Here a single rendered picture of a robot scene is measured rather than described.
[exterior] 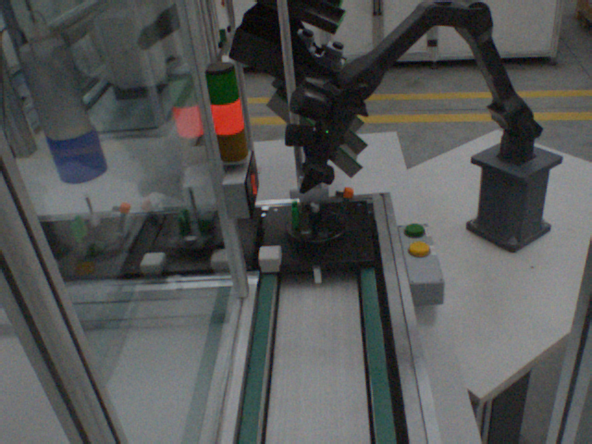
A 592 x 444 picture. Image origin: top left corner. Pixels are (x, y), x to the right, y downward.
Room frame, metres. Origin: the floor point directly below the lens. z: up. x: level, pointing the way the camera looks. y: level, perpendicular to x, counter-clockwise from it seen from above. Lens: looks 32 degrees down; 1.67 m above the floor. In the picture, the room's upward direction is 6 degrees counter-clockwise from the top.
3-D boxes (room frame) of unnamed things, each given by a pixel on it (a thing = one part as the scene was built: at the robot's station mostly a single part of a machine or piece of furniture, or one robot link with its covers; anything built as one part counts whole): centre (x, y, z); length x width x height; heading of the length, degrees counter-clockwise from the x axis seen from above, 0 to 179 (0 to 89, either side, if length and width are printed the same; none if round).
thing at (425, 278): (0.95, -0.24, 0.93); 0.21 x 0.07 x 0.06; 175
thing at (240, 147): (0.88, 0.10, 1.28); 0.05 x 0.05 x 0.05
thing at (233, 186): (0.88, 0.10, 1.29); 0.12 x 0.05 x 0.25; 175
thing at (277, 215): (1.05, -0.03, 0.96); 0.24 x 0.24 x 0.02; 85
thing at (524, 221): (1.13, -0.51, 0.96); 0.15 x 0.15 x 0.20; 31
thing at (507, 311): (1.17, -0.48, 0.84); 0.90 x 0.70 x 0.03; 121
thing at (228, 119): (0.88, 0.10, 1.33); 0.05 x 0.05 x 0.05
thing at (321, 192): (1.05, -0.02, 1.09); 0.08 x 0.04 x 0.07; 85
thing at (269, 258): (0.97, 0.07, 0.97); 0.05 x 0.05 x 0.04; 85
